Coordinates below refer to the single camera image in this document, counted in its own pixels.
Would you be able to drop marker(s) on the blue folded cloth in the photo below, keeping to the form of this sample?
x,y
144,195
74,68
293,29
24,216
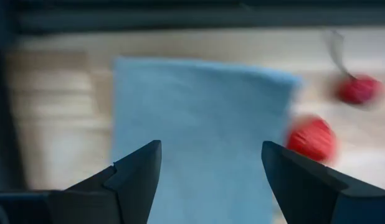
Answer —
x,y
195,124

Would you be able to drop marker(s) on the black aluminium frame rail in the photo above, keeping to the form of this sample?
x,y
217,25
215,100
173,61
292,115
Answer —
x,y
5,124
180,15

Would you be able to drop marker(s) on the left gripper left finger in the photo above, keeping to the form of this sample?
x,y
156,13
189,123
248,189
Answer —
x,y
136,180

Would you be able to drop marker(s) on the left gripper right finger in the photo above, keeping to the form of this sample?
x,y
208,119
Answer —
x,y
304,193

